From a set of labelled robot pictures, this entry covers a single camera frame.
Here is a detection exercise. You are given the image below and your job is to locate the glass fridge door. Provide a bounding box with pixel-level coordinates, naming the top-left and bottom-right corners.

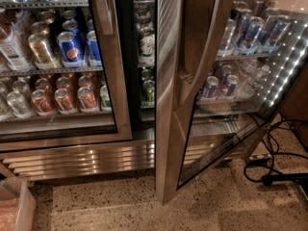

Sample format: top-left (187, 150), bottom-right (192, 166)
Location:
top-left (0, 0), bottom-right (131, 141)
top-left (156, 0), bottom-right (308, 204)

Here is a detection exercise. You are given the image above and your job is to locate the stainless fridge bottom grille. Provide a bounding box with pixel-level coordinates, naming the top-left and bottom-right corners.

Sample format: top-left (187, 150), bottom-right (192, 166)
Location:
top-left (0, 127), bottom-right (266, 188)

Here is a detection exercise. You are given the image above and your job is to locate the blue Pepsi can lower middle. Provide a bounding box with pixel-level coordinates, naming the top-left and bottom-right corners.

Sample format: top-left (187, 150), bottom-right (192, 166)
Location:
top-left (201, 76), bottom-right (219, 98)

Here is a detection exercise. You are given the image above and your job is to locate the blue pepsi can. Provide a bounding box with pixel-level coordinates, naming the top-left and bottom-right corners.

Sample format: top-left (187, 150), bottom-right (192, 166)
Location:
top-left (58, 31), bottom-right (85, 68)
top-left (219, 75), bottom-right (240, 99)
top-left (201, 76), bottom-right (219, 98)

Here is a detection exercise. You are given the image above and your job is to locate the white green can far left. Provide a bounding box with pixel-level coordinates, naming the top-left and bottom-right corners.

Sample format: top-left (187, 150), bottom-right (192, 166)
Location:
top-left (139, 27), bottom-right (155, 64)

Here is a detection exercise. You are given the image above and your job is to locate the red soda can right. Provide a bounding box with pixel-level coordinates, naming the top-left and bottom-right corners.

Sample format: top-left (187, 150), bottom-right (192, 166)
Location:
top-left (77, 87), bottom-right (98, 113)

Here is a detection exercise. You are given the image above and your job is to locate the red soda can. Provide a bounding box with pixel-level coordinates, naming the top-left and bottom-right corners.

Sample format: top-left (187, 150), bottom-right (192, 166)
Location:
top-left (31, 90), bottom-right (55, 116)
top-left (77, 87), bottom-right (98, 113)
top-left (54, 89), bottom-right (77, 115)

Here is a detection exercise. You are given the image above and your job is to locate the blue Pepsi can lower right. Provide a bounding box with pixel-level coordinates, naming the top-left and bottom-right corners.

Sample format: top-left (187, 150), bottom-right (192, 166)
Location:
top-left (219, 75), bottom-right (240, 99)

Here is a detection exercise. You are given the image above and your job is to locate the blue Pepsi can edge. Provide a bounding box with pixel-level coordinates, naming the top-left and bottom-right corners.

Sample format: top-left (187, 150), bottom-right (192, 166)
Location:
top-left (87, 31), bottom-right (102, 66)

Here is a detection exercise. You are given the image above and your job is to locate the red soda can middle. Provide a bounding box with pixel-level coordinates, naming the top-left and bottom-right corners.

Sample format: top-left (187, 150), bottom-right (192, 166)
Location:
top-left (54, 89), bottom-right (77, 115)

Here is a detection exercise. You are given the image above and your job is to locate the silver blue energy can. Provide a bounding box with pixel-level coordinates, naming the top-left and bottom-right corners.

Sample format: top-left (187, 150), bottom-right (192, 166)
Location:
top-left (218, 19), bottom-right (237, 57)

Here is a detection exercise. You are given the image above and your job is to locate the blue Pepsi can front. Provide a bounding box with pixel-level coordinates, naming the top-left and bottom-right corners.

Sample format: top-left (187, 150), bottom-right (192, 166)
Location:
top-left (58, 31), bottom-right (85, 68)

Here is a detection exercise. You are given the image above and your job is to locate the clear water bottle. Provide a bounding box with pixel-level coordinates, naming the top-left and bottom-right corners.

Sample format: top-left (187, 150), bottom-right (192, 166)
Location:
top-left (237, 64), bottom-right (270, 99)

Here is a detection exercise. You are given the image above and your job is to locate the red soda can left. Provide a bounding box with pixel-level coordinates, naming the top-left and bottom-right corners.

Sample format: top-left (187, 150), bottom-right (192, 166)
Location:
top-left (31, 90), bottom-right (55, 116)

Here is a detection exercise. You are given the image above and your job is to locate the gold soda can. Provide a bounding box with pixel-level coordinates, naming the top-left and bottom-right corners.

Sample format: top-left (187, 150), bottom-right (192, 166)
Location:
top-left (28, 34), bottom-right (60, 70)

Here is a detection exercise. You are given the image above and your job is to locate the silver can lower left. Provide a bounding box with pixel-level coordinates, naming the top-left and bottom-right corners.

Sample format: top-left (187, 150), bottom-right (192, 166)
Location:
top-left (7, 91), bottom-right (33, 118)

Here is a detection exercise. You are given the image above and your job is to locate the clear labelled bottle left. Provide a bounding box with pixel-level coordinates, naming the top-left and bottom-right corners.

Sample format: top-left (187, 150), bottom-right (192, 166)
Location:
top-left (0, 23), bottom-right (32, 72)

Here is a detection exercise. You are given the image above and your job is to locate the clear plastic storage bin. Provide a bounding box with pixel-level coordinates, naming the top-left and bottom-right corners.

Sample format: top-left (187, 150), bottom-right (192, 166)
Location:
top-left (0, 177), bottom-right (36, 231)

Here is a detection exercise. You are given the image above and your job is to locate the black power cable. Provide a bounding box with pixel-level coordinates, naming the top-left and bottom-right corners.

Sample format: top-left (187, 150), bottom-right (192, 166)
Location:
top-left (243, 113), bottom-right (308, 187)

